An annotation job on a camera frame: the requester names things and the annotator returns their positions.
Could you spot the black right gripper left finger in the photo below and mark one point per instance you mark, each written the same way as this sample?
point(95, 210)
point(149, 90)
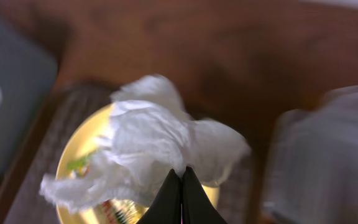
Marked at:
point(166, 208)

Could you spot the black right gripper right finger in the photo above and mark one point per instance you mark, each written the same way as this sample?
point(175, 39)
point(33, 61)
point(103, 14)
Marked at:
point(196, 207)

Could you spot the white paper napkin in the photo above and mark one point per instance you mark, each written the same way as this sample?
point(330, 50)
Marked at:
point(151, 134)

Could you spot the colourful snack wrapper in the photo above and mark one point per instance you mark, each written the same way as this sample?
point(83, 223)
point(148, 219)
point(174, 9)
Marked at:
point(79, 164)

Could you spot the clear plastic waste bin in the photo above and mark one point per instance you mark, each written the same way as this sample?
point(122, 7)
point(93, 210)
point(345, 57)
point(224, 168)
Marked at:
point(312, 175)

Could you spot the grey dishwasher rack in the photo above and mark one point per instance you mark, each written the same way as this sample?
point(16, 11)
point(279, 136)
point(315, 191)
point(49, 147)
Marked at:
point(27, 73)

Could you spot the yellow plate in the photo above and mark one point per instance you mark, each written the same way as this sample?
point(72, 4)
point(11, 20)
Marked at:
point(81, 144)

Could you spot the dark brown serving tray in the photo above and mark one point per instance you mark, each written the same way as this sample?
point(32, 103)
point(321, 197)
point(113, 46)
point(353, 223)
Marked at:
point(63, 113)

